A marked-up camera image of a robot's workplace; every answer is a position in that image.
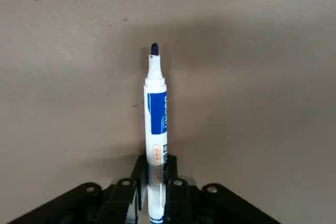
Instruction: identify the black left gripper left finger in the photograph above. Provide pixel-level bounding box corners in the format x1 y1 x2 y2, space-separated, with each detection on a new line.
6 155 148 224

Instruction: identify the white blue whiteboard marker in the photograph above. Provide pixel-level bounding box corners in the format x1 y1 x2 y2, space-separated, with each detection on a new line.
143 41 169 222

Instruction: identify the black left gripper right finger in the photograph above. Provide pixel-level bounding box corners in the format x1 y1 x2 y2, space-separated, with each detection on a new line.
164 155 281 224

